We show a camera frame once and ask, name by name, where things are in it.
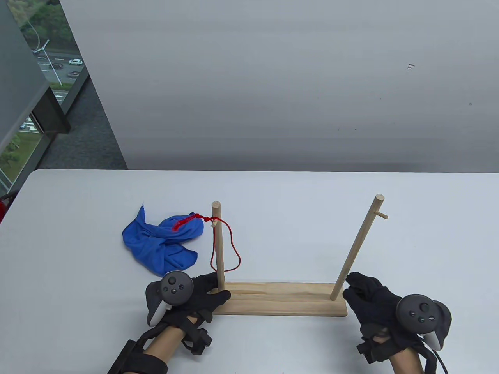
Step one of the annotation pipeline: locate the person's right hand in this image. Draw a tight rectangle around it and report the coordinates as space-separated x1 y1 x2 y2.
342 272 437 365

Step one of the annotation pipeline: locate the person's left hand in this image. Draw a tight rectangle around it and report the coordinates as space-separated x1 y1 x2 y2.
162 272 232 355

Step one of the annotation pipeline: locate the red elastic cord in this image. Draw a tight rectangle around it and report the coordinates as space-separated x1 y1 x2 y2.
172 213 241 273

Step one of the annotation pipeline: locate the blue towel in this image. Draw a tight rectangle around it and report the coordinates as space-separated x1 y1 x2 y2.
122 203 205 277

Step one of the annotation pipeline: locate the wooden rack with posts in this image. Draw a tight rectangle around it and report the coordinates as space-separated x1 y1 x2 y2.
209 194 389 317

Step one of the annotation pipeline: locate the person's left forearm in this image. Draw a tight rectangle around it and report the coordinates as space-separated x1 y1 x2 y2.
142 325 188 374

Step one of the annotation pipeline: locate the person's right forearm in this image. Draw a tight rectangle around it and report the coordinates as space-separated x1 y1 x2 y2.
388 345 425 374

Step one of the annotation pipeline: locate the black and white controller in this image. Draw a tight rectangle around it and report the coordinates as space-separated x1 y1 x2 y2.
145 270 194 327
396 294 453 350

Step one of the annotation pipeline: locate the red object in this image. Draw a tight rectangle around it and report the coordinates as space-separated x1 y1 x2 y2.
0 195 13 226

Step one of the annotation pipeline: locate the glass window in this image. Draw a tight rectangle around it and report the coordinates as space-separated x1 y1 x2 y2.
0 0 90 195

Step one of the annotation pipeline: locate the black cable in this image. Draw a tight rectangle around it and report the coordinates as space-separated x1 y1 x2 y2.
431 349 449 374

